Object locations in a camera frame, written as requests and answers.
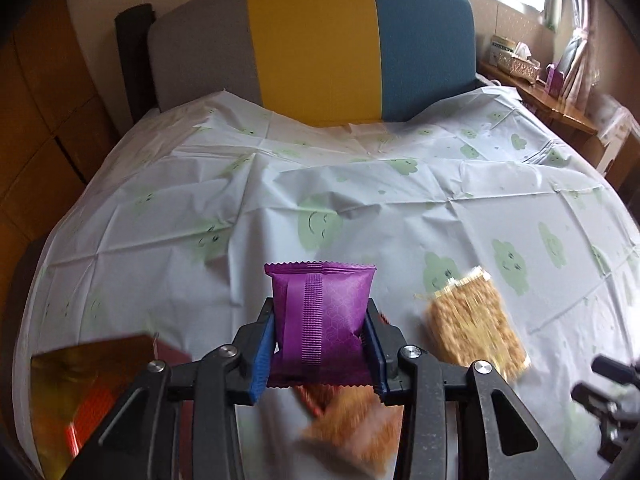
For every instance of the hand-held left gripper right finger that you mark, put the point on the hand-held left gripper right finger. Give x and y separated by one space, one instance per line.
377 355

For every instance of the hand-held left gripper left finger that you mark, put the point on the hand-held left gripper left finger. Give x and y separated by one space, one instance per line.
260 360

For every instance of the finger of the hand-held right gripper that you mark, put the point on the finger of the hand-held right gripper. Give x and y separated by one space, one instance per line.
600 400
615 367

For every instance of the purple snack packet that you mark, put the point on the purple snack packet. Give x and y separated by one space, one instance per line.
325 310

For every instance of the large red snack bag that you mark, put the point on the large red snack bag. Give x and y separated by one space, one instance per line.
350 425

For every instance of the golden crisp packet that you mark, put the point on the golden crisp packet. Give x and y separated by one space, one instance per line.
470 325

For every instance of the dark red gold-lined box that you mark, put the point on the dark red gold-lined box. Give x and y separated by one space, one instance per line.
60 385

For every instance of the white green-cloud tablecloth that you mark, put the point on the white green-cloud tablecloth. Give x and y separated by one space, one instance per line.
250 220

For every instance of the wooden side desk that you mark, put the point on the wooden side desk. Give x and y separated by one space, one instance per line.
550 105

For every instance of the small purple box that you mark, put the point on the small purple box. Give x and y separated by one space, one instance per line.
555 80

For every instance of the pink floral curtain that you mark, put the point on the pink floral curtain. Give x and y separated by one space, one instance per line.
575 60

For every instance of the grey yellow blue headboard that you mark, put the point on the grey yellow blue headboard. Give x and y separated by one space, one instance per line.
310 45

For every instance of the patterned tissue box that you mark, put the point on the patterned tissue box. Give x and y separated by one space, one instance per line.
515 62

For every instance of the dark brown bed post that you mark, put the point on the dark brown bed post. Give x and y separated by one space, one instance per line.
134 60

